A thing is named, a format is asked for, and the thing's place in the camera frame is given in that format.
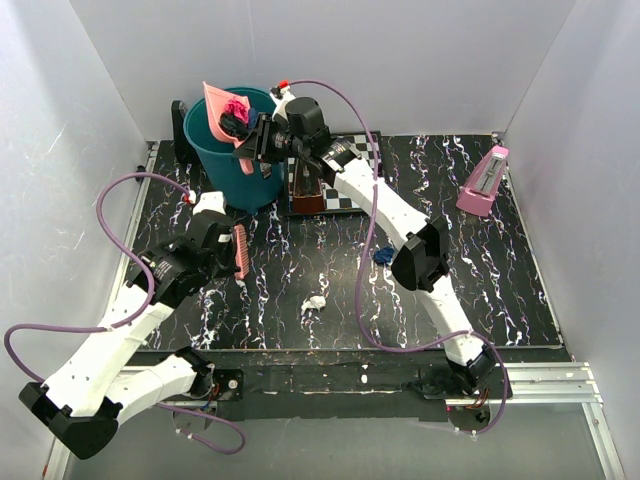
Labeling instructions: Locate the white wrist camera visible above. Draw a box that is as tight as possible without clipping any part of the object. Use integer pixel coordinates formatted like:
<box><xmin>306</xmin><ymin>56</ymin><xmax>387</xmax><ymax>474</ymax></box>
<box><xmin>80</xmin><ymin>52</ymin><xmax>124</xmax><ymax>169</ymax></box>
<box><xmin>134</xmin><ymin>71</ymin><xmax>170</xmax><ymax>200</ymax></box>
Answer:
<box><xmin>183</xmin><ymin>190</ymin><xmax>226</xmax><ymax>215</ymax></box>
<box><xmin>269</xmin><ymin>80</ymin><xmax>295</xmax><ymax>119</ymax></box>

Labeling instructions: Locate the purple cable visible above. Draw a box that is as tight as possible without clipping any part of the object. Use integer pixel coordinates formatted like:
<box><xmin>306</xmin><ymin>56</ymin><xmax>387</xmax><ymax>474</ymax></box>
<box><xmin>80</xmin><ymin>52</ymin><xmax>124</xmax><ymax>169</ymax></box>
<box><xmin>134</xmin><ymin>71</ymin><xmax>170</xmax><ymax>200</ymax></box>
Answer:
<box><xmin>3</xmin><ymin>172</ymin><xmax>247</xmax><ymax>455</ymax></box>
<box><xmin>287</xmin><ymin>79</ymin><xmax>512</xmax><ymax>435</ymax></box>

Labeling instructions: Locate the teal plastic bucket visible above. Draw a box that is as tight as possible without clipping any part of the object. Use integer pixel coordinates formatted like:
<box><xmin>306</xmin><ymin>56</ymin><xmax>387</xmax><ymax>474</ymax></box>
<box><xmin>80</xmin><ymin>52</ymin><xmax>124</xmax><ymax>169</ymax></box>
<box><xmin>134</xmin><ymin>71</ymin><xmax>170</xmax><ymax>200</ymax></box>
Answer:
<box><xmin>183</xmin><ymin>98</ymin><xmax>285</xmax><ymax>214</ymax></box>

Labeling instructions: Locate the white paper scrap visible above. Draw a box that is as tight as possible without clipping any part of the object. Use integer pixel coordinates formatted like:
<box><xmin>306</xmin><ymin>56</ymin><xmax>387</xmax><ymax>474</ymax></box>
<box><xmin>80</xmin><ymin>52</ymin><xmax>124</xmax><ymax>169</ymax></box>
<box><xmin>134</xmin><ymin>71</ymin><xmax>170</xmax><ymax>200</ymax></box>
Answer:
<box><xmin>301</xmin><ymin>295</ymin><xmax>326</xmax><ymax>313</ymax></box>

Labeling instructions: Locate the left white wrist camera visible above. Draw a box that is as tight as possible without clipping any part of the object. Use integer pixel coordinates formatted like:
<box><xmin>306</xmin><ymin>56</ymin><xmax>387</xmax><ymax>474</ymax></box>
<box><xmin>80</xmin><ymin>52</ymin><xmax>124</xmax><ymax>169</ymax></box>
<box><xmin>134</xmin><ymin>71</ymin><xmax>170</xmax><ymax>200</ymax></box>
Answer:
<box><xmin>183</xmin><ymin>190</ymin><xmax>226</xmax><ymax>215</ymax></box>

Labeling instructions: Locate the blue paper scrap centre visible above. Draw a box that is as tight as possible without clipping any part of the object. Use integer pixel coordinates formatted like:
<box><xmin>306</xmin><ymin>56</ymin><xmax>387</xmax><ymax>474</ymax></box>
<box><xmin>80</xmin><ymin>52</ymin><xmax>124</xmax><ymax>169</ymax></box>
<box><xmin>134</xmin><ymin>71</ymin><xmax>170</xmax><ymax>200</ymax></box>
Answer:
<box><xmin>248</xmin><ymin>108</ymin><xmax>259</xmax><ymax>130</ymax></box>

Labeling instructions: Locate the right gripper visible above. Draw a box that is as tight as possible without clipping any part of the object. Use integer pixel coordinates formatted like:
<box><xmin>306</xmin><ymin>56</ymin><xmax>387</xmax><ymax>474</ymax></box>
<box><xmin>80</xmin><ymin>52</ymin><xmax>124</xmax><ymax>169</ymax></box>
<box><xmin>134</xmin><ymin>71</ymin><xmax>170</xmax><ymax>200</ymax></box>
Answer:
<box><xmin>233</xmin><ymin>114</ymin><xmax>308</xmax><ymax>166</ymax></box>

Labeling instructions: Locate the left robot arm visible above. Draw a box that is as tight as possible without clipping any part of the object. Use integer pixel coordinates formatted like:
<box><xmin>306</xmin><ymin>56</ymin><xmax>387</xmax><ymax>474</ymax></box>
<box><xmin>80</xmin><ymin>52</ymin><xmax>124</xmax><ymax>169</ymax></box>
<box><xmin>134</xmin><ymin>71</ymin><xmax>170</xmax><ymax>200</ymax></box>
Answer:
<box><xmin>19</xmin><ymin>210</ymin><xmax>248</xmax><ymax>460</ymax></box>

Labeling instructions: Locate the blue paper scrap by dustpan handle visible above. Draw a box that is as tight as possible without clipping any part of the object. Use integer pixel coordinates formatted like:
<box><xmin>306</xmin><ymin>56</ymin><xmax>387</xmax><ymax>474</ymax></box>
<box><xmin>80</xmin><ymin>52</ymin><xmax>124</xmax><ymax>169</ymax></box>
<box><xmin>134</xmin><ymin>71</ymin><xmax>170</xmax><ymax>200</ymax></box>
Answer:
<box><xmin>373</xmin><ymin>246</ymin><xmax>395</xmax><ymax>265</ymax></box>

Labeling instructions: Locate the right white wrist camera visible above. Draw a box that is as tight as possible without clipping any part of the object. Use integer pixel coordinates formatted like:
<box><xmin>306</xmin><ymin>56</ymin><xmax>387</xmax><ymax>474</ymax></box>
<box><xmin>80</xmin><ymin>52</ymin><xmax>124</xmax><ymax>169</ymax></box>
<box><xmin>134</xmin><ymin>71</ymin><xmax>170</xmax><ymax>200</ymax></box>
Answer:
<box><xmin>269</xmin><ymin>80</ymin><xmax>295</xmax><ymax>119</ymax></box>

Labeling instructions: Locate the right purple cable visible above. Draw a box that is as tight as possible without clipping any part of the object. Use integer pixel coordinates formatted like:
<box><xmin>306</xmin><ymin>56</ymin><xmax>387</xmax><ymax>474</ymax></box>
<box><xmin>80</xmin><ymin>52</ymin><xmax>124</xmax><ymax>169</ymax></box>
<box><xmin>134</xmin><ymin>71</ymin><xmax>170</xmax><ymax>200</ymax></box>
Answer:
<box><xmin>287</xmin><ymin>79</ymin><xmax>512</xmax><ymax>435</ymax></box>

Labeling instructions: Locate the black metronome behind bucket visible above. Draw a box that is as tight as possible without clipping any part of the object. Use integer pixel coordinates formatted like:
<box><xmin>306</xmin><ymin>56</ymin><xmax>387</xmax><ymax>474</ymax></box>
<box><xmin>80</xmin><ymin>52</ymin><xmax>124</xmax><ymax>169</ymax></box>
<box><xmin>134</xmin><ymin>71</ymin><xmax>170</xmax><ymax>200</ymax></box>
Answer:
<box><xmin>171</xmin><ymin>100</ymin><xmax>199</xmax><ymax>165</ymax></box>

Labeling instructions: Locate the brown wooden metronome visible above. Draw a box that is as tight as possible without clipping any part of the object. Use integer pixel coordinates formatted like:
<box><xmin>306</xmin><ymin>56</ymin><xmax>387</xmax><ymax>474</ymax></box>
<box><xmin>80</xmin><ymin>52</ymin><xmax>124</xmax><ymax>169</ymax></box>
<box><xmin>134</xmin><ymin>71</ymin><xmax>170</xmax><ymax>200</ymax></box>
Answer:
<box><xmin>290</xmin><ymin>160</ymin><xmax>325</xmax><ymax>215</ymax></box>

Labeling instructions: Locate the black and white chessboard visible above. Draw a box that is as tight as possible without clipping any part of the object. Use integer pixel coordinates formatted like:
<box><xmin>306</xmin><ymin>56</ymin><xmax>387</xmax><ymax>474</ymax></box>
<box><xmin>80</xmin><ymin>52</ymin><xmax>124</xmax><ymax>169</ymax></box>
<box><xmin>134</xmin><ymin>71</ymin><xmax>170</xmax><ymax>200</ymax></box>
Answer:
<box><xmin>282</xmin><ymin>132</ymin><xmax>385</xmax><ymax>217</ymax></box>

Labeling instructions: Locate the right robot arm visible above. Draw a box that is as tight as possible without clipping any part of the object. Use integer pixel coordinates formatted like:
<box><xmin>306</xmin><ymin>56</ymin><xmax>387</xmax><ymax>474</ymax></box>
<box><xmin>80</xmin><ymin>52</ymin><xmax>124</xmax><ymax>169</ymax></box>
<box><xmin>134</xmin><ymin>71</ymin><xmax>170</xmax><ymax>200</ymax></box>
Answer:
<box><xmin>233</xmin><ymin>91</ymin><xmax>496</xmax><ymax>398</ymax></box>

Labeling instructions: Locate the pink metronome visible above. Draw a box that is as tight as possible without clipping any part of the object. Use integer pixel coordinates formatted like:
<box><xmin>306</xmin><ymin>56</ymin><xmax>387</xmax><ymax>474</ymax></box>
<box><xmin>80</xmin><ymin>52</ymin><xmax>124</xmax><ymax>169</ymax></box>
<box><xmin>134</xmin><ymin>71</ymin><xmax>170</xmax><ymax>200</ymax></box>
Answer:
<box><xmin>456</xmin><ymin>145</ymin><xmax>509</xmax><ymax>217</ymax></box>

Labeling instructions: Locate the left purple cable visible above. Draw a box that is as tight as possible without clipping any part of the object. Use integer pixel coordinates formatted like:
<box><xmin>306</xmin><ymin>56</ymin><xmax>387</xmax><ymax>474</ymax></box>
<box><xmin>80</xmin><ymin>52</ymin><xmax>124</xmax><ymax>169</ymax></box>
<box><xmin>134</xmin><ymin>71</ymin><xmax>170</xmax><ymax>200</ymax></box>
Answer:
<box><xmin>3</xmin><ymin>172</ymin><xmax>247</xmax><ymax>455</ymax></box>

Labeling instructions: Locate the pink dustpan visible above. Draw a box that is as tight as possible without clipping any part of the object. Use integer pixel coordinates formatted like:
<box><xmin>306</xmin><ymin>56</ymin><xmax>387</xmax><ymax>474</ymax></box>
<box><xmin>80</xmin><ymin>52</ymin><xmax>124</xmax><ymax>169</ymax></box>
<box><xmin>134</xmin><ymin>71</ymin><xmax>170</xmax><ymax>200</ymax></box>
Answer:
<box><xmin>203</xmin><ymin>82</ymin><xmax>252</xmax><ymax>148</ymax></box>

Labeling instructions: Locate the pink hand brush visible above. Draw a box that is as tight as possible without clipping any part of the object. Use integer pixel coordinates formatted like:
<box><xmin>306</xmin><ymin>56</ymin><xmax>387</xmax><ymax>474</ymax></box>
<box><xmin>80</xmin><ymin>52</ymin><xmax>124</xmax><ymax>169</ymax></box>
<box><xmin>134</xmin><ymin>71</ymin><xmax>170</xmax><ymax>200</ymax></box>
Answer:
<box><xmin>234</xmin><ymin>224</ymin><xmax>250</xmax><ymax>280</ymax></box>

